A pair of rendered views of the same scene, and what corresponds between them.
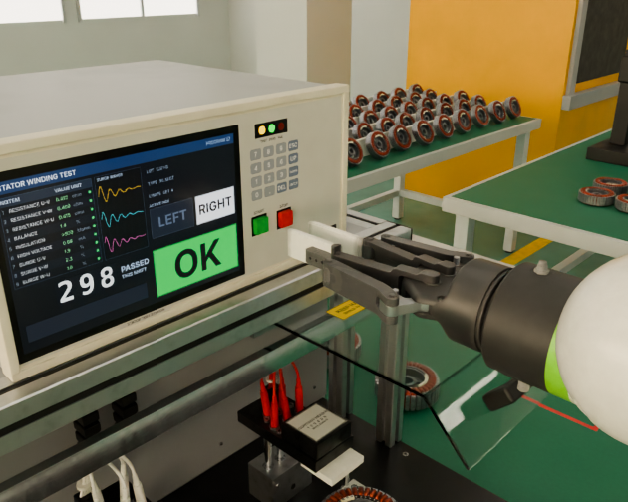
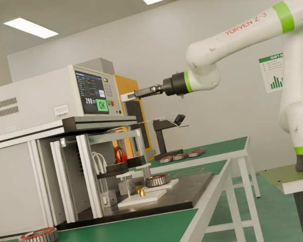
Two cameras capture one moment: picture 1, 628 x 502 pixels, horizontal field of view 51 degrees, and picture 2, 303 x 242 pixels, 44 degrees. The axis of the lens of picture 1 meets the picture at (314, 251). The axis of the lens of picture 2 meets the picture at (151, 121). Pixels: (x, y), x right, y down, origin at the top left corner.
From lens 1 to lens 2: 119 cm
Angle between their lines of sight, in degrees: 38
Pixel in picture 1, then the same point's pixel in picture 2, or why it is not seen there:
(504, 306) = (174, 77)
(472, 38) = not seen: hidden behind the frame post
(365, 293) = (147, 90)
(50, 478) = (97, 138)
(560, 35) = not seen: hidden behind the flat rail
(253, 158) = (104, 85)
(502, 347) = (177, 83)
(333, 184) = (117, 99)
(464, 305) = (167, 82)
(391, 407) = (147, 169)
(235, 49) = not seen: outside the picture
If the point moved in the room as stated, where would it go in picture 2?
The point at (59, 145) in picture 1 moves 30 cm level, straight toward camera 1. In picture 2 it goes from (81, 68) to (136, 43)
